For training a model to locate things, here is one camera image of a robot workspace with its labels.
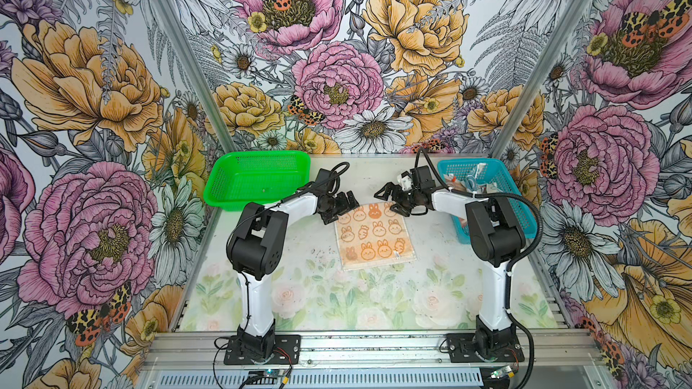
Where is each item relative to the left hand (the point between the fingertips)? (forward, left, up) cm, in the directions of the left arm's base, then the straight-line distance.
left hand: (349, 215), depth 98 cm
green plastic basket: (+23, +37, -6) cm, 44 cm away
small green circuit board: (-46, +20, -4) cm, 50 cm away
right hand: (+3, -12, +1) cm, 13 cm away
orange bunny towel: (-6, -9, -4) cm, 12 cm away
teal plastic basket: (+16, -58, +4) cm, 60 cm away
